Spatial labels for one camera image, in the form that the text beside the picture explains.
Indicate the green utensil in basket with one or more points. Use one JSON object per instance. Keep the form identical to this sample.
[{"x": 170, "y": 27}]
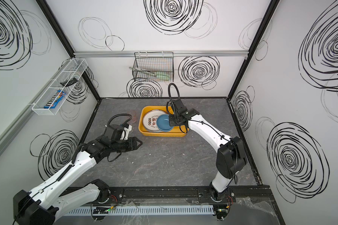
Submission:
[{"x": 158, "y": 75}]

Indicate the pink transparent cup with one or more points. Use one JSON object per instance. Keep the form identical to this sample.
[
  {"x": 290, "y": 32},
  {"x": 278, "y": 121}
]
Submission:
[{"x": 134, "y": 117}]

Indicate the white slotted cable duct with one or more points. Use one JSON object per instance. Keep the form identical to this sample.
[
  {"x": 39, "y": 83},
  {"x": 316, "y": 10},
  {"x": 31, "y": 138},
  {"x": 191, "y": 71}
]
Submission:
[{"x": 98, "y": 211}]

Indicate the blue candy packet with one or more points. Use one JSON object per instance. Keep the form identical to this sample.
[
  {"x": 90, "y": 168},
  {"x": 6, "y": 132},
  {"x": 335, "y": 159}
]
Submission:
[{"x": 54, "y": 101}]

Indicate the black wire basket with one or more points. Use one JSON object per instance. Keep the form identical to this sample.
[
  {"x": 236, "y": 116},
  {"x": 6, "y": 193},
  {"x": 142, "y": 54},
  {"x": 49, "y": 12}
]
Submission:
[{"x": 153, "y": 61}]

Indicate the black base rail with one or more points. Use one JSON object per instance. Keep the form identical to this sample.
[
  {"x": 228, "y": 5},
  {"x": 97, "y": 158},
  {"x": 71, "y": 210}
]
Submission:
[{"x": 200, "y": 194}]

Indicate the grey-blue bottom bowl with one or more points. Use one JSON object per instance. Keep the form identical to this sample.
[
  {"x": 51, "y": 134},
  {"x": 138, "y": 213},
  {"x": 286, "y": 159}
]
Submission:
[{"x": 163, "y": 123}]

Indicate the yellow plastic bin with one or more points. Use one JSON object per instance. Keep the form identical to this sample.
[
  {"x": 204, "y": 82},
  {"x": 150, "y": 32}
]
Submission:
[{"x": 175, "y": 132}]

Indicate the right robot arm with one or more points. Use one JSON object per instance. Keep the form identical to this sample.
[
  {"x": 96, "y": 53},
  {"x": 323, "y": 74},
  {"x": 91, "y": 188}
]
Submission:
[{"x": 231, "y": 155}]

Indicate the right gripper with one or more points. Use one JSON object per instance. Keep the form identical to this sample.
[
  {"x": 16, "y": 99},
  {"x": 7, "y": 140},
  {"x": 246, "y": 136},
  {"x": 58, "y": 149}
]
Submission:
[{"x": 176, "y": 121}]

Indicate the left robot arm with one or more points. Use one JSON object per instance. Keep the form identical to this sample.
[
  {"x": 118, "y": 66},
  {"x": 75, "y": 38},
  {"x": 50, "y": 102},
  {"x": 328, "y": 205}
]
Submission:
[{"x": 46, "y": 203}]

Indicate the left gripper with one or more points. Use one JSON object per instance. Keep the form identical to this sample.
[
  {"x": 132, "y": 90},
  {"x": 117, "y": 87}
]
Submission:
[{"x": 128, "y": 144}]

